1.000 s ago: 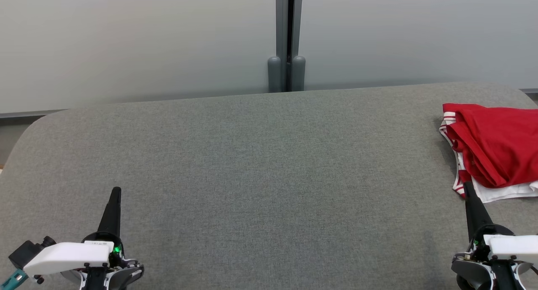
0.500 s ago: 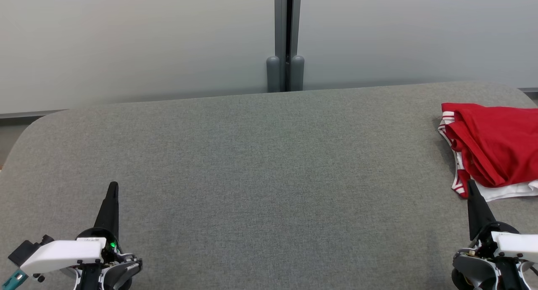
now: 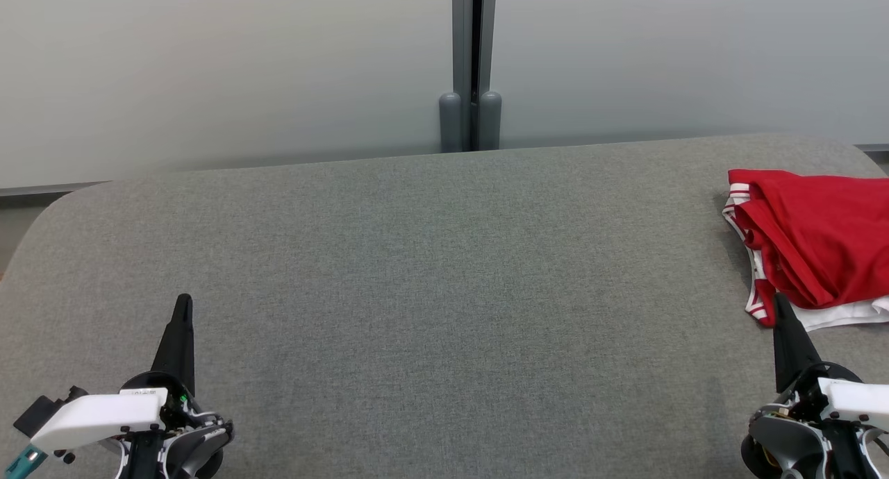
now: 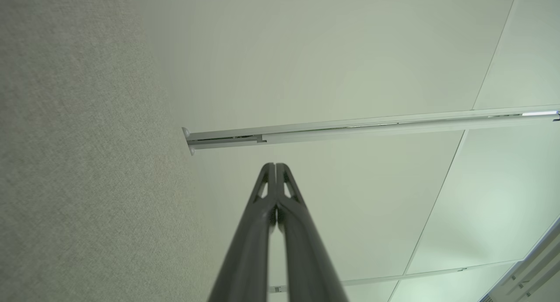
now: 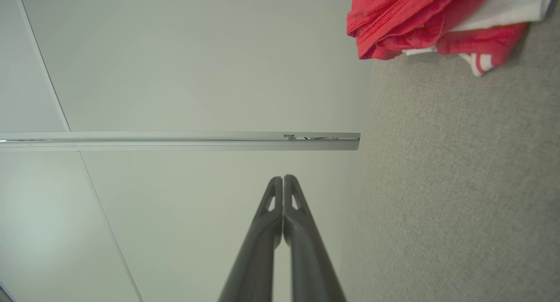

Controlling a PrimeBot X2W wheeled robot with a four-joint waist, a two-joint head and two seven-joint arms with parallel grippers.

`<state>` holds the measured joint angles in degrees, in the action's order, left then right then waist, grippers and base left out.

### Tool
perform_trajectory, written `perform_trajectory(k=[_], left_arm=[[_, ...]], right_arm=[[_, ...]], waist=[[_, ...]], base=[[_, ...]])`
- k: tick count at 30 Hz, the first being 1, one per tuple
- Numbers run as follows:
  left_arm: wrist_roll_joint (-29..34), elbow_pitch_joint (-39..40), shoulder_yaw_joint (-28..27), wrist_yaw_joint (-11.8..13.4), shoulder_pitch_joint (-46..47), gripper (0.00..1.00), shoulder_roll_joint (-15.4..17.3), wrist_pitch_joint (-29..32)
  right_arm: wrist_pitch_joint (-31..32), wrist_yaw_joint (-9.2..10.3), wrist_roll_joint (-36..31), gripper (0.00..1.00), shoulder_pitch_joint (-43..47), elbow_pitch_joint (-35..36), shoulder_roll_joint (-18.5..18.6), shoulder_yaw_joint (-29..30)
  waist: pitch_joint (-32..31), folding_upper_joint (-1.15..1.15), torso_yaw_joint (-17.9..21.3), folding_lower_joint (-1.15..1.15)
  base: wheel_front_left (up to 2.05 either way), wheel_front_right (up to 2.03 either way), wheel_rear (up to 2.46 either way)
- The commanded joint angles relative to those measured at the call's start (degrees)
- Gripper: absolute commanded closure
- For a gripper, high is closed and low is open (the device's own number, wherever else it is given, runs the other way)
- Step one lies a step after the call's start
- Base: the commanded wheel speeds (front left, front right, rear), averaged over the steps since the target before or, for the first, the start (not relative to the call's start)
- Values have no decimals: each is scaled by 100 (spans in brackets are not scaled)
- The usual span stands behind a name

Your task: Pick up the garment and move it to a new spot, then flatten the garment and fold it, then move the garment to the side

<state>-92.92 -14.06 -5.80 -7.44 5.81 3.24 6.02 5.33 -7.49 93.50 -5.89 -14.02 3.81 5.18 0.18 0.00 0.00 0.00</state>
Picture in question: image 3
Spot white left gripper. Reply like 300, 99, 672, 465
31, 294, 203, 454

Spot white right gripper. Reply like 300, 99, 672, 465
772, 293, 889, 431

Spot red Bulls jersey white sleeves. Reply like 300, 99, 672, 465
722, 169, 889, 330

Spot teal left camera cable plug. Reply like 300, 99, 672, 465
0, 444, 48, 479

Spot grey cylindrical post bumper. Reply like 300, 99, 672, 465
479, 91, 502, 151
439, 92, 463, 153

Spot grey metal partition post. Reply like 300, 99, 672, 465
451, 0, 498, 152

